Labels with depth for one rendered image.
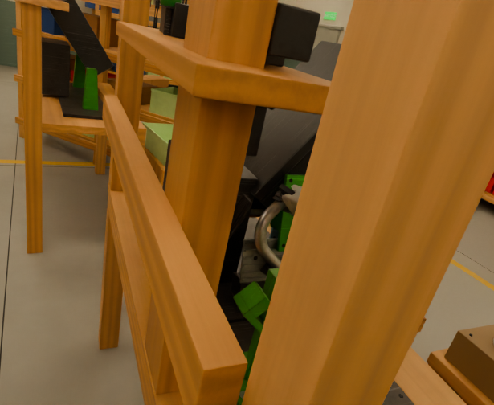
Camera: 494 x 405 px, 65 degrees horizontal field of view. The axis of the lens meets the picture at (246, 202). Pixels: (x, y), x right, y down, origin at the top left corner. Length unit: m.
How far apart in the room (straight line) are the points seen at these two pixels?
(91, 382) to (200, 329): 1.66
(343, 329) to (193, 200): 0.39
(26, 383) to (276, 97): 1.84
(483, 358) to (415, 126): 1.07
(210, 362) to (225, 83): 0.31
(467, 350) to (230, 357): 0.95
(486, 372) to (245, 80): 1.03
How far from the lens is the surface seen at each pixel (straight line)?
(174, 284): 0.52
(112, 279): 1.95
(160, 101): 3.87
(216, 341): 0.45
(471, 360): 1.30
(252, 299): 0.76
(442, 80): 0.25
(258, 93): 0.51
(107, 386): 2.08
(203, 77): 0.48
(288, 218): 1.05
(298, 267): 0.33
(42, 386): 2.11
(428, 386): 1.14
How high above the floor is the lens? 1.58
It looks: 23 degrees down
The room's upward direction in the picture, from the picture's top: 13 degrees clockwise
